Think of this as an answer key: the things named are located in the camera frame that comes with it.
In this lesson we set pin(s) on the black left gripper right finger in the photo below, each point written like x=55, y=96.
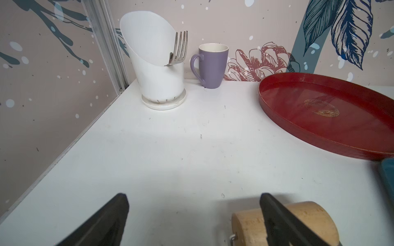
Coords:
x=283, y=228

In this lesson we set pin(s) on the aluminium frame post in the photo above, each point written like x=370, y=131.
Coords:
x=108, y=38

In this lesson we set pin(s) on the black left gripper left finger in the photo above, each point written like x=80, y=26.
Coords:
x=104, y=228

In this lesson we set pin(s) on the red round tray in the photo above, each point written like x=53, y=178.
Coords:
x=332, y=114

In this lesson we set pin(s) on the white cutlery holder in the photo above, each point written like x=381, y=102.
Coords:
x=150, y=39

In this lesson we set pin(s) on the purple mug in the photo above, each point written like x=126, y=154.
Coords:
x=209, y=65

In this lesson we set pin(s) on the teal cutting board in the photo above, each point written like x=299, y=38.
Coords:
x=386, y=171

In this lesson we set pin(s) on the wooden dough roller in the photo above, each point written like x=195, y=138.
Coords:
x=249, y=228

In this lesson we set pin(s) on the silver fork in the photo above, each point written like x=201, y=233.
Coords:
x=179, y=52

